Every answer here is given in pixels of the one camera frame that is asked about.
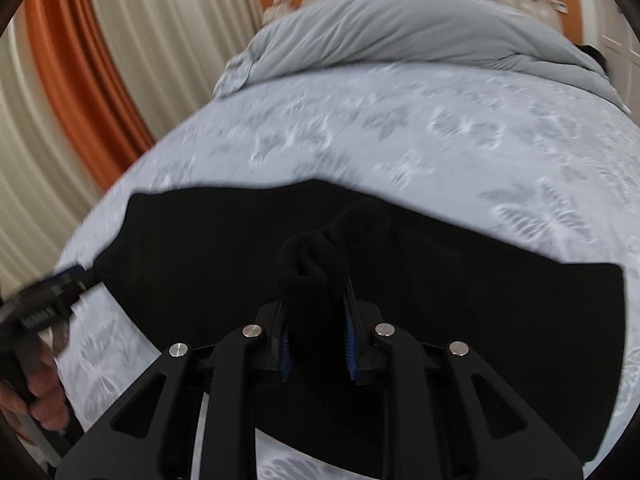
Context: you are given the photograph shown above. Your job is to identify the grey duvet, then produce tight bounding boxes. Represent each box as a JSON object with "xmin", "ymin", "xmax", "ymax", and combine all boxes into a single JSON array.
[{"xmin": 212, "ymin": 0, "xmax": 628, "ymax": 111}]

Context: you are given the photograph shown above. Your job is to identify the orange curtain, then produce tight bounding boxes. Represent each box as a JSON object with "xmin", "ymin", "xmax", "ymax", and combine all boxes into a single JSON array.
[{"xmin": 25, "ymin": 0, "xmax": 156, "ymax": 191}]

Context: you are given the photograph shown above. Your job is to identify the black pants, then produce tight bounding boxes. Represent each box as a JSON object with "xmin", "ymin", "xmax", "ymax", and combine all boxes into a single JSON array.
[{"xmin": 92, "ymin": 178, "xmax": 628, "ymax": 463}]

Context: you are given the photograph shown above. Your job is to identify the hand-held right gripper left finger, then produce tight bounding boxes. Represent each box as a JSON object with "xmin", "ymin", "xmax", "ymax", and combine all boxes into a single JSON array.
[{"xmin": 55, "ymin": 302, "xmax": 293, "ymax": 480}]

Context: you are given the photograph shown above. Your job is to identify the beige pleated curtain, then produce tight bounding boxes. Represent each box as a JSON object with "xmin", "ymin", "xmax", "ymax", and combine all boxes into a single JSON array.
[
  {"xmin": 82, "ymin": 0, "xmax": 266, "ymax": 111},
  {"xmin": 0, "ymin": 25, "xmax": 103, "ymax": 301}
]

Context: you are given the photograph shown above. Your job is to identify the dark cloth item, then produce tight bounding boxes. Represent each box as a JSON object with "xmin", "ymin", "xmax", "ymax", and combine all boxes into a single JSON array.
[{"xmin": 575, "ymin": 44, "xmax": 608, "ymax": 68}]

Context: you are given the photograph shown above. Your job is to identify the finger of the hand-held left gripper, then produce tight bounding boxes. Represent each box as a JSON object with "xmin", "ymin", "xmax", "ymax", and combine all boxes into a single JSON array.
[{"xmin": 50, "ymin": 262, "xmax": 103, "ymax": 306}]

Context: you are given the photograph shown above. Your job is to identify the butterfly print bed sheet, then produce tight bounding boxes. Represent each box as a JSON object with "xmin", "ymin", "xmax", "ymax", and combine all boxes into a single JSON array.
[{"xmin": 50, "ymin": 57, "xmax": 640, "ymax": 480}]

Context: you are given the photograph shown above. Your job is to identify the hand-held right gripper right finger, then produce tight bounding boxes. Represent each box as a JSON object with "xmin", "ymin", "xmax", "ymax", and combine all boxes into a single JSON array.
[{"xmin": 342, "ymin": 280, "xmax": 586, "ymax": 480}]

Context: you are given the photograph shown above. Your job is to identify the person's left hand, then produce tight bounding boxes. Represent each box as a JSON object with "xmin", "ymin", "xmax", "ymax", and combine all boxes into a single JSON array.
[{"xmin": 0, "ymin": 342, "xmax": 71, "ymax": 433}]

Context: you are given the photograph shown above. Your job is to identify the beige plush toy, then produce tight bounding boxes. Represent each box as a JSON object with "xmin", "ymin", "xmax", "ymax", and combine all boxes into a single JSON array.
[{"xmin": 262, "ymin": 0, "xmax": 301, "ymax": 23}]

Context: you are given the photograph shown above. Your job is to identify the white panelled wardrobe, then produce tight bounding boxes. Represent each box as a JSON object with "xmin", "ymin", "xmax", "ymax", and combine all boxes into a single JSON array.
[{"xmin": 575, "ymin": 0, "xmax": 640, "ymax": 116}]

